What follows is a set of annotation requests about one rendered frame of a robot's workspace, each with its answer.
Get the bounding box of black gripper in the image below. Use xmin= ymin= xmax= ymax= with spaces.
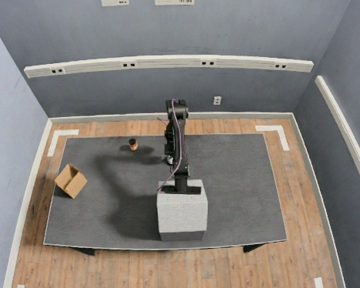
xmin=165 ymin=144 xmax=174 ymax=158

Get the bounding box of brown cardboard box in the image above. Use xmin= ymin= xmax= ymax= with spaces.
xmin=55 ymin=165 xmax=87 ymax=199

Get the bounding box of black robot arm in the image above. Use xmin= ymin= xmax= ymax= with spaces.
xmin=160 ymin=99 xmax=202 ymax=195

